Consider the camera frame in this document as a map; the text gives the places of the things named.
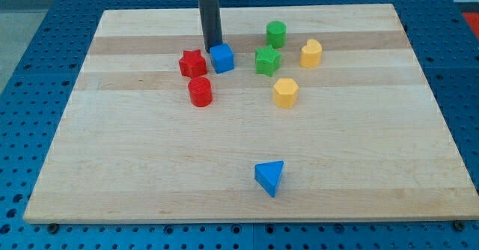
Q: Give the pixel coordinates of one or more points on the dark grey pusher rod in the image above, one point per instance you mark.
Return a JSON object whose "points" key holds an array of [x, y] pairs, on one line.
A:
{"points": [[211, 23]]}

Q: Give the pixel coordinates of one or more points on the red star block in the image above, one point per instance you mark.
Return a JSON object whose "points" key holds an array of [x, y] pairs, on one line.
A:
{"points": [[192, 64]]}

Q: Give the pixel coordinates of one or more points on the green star block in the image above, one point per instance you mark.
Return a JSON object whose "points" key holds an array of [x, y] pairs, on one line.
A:
{"points": [[267, 60]]}

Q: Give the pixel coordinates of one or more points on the blue cube block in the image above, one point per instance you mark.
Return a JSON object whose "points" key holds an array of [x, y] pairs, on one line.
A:
{"points": [[222, 58]]}

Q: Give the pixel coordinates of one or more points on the green cylinder block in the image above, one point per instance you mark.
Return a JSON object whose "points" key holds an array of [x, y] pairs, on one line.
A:
{"points": [[276, 32]]}

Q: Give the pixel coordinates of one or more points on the red cylinder block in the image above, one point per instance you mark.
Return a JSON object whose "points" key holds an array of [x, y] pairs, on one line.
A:
{"points": [[200, 91]]}

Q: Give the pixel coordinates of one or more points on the yellow heart block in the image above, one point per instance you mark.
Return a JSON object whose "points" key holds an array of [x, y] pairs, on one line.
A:
{"points": [[311, 54]]}

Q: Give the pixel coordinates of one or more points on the yellow hexagon block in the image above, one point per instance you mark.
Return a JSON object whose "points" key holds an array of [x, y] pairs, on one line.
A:
{"points": [[285, 93]]}

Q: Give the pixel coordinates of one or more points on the wooden board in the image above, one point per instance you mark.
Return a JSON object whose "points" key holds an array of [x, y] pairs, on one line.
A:
{"points": [[365, 141]]}

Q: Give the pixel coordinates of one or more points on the blue triangle block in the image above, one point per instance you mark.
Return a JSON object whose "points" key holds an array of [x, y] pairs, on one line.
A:
{"points": [[268, 176]]}

